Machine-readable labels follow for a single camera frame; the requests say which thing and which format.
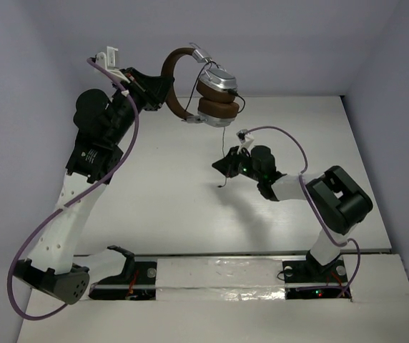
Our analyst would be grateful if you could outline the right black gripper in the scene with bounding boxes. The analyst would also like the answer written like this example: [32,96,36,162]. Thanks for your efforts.
[212,146,262,182]

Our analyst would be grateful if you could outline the thin black headphone cable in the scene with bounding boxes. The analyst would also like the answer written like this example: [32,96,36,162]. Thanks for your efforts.
[181,59,247,189]

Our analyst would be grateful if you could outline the brown silver headphones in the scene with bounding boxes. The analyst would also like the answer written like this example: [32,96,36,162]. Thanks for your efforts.
[161,43,240,128]

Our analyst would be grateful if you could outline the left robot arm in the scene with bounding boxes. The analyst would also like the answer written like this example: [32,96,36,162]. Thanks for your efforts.
[8,68,174,306]

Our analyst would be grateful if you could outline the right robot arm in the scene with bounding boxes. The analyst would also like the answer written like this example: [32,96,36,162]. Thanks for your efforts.
[212,146,373,284]

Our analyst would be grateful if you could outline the white foil taped panel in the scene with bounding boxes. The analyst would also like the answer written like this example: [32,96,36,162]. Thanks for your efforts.
[155,257,285,302]

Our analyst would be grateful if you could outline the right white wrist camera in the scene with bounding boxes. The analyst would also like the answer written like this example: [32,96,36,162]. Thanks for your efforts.
[237,129,254,154]

